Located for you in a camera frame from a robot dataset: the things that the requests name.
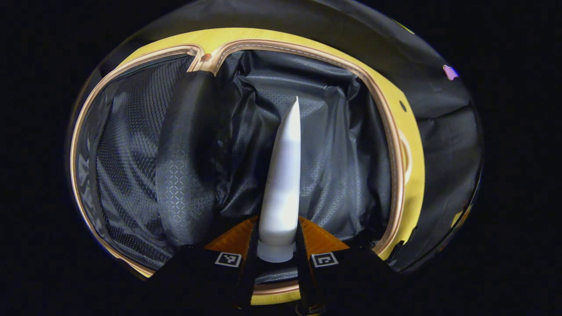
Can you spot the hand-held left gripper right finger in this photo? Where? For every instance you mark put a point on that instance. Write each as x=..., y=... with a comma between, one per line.
x=305, y=281

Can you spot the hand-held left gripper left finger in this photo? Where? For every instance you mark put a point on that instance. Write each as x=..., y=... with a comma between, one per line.
x=248, y=272

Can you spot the white cream tube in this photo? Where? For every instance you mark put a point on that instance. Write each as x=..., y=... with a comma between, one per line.
x=283, y=184

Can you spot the pink suitcase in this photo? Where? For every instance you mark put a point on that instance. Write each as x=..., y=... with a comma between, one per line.
x=175, y=153

